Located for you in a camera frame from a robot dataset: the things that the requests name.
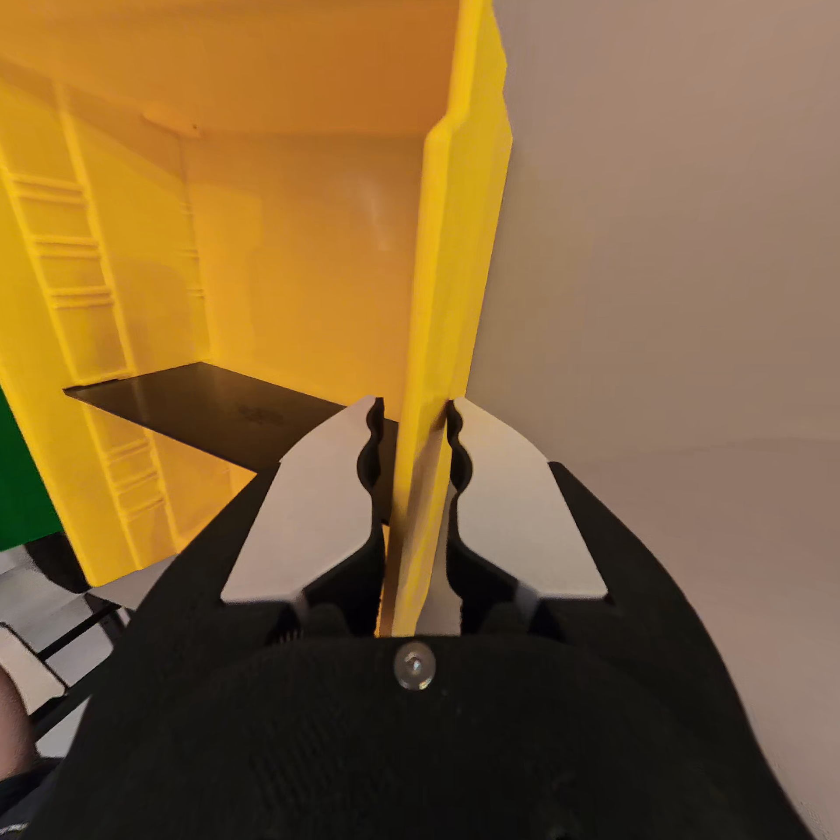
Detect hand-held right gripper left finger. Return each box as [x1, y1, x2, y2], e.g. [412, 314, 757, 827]
[221, 394, 389, 605]

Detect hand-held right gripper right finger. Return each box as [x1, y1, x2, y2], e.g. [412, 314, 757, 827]
[447, 398, 610, 602]

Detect green plastic bin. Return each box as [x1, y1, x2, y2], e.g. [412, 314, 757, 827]
[0, 388, 65, 551]

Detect yellow plastic bin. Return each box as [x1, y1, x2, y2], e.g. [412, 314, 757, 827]
[0, 0, 514, 639]

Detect dark bin divider panel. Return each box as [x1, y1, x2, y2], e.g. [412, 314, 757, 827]
[62, 361, 401, 477]

